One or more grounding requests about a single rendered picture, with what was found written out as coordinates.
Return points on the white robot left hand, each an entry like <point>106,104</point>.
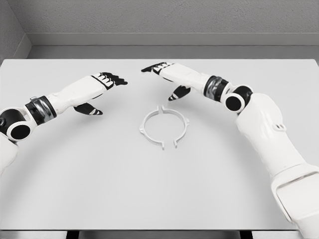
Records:
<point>87,85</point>

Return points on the white pipe clamp half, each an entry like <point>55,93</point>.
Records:
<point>141,130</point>
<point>186,121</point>

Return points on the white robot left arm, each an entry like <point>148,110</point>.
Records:
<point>37,109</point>

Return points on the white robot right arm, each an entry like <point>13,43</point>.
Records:
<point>269,129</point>

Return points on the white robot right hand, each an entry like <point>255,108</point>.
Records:
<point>177,72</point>

